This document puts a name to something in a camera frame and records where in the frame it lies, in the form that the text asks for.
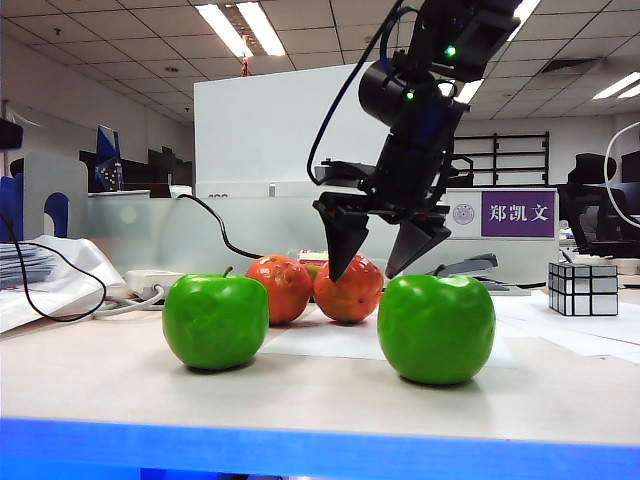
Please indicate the white plastic bag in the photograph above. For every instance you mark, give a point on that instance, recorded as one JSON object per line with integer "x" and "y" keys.
{"x": 75, "y": 280}

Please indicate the blue glass trophy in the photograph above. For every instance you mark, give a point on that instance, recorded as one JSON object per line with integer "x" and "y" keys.
{"x": 107, "y": 150}

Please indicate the artificial orange fruit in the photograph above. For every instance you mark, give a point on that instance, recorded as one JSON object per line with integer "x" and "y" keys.
{"x": 280, "y": 295}
{"x": 350, "y": 300}

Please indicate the black shelf rack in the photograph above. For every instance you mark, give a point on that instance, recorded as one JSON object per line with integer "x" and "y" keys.
{"x": 495, "y": 155}

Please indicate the dark cabinet row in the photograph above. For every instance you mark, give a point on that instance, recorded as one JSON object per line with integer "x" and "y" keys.
{"x": 160, "y": 167}

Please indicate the blue file holder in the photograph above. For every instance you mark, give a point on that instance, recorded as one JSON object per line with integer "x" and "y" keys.
{"x": 10, "y": 210}

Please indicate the purple white name sign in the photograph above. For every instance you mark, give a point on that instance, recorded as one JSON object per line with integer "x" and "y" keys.
{"x": 517, "y": 215}

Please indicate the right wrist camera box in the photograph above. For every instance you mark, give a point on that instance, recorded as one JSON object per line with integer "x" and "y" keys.
{"x": 345, "y": 175}

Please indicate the white board panel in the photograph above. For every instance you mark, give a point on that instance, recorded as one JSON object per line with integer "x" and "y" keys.
{"x": 250, "y": 130}

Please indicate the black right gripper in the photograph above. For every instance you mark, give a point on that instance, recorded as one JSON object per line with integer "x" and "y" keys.
{"x": 410, "y": 175}

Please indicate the white paper sheet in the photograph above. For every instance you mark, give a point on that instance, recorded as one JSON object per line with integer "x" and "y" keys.
{"x": 575, "y": 330}

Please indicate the small white box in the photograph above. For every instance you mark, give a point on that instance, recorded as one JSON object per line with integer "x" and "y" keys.
{"x": 180, "y": 192}

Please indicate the silver mirror cube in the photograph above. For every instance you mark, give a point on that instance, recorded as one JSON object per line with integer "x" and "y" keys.
{"x": 582, "y": 290}

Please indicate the frosted glass desk partition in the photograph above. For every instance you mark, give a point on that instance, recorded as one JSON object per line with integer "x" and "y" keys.
{"x": 280, "y": 225}

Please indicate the green plastic apple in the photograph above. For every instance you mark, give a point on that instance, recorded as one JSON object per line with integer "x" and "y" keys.
{"x": 435, "y": 335}
{"x": 215, "y": 325}

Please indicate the grey stapler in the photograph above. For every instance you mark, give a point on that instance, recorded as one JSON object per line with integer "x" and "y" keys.
{"x": 475, "y": 264}

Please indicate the white power strip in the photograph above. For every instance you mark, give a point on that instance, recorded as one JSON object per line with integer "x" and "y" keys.
{"x": 145, "y": 282}

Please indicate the fluorescent ceiling light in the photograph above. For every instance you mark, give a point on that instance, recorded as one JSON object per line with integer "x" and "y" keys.
{"x": 527, "y": 12}
{"x": 220, "y": 27}
{"x": 472, "y": 90}
{"x": 617, "y": 86}

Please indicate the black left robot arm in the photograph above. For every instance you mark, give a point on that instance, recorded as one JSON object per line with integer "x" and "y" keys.
{"x": 10, "y": 134}

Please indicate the black mesh office chair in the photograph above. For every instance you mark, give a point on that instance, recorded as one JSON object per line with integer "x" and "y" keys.
{"x": 595, "y": 172}

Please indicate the red hanging ornament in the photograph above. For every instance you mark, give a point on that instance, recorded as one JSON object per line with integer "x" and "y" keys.
{"x": 245, "y": 65}

